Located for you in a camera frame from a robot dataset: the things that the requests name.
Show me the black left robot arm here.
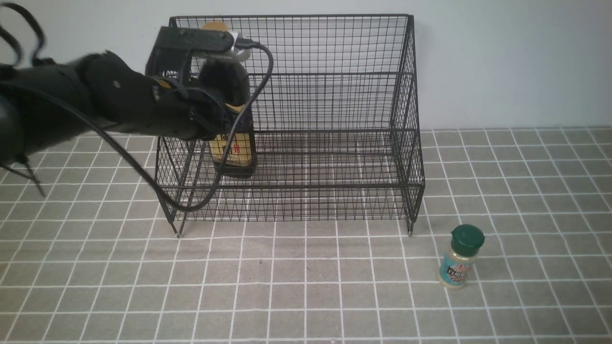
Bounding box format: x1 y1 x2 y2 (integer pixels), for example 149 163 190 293
0 52 238 165

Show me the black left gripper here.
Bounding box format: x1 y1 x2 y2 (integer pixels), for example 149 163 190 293
143 76 234 140

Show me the black wire mesh shelf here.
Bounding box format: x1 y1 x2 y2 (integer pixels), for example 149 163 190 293
160 14 426 237

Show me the pepper shaker green cap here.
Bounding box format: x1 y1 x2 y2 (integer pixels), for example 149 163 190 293
437 224 485 289

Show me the dark vinegar bottle gold cap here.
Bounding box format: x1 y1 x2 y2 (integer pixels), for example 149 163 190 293
197 21 258 179

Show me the black camera cable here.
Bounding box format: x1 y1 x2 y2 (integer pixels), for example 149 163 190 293
0 2 274 213

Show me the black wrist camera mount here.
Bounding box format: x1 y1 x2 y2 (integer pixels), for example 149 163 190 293
145 27 251 80

